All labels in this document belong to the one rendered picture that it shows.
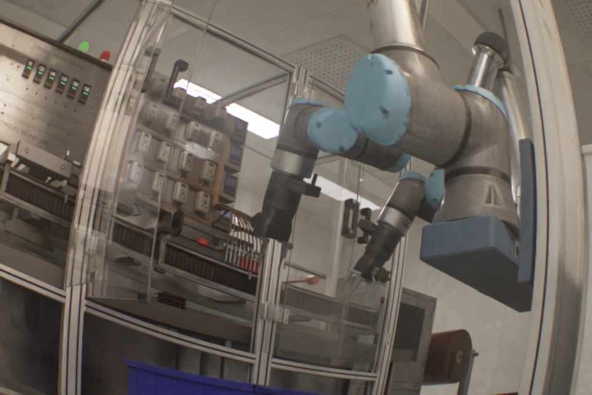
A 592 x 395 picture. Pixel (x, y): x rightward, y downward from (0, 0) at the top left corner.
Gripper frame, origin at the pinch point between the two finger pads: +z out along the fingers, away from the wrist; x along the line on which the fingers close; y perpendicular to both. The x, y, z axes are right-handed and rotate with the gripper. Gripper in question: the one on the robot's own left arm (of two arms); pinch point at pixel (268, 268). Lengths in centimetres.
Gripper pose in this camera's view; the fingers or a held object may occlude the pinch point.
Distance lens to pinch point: 149.6
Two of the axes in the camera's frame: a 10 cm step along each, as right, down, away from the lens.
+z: -2.9, 9.5, 0.6
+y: -5.8, -2.3, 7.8
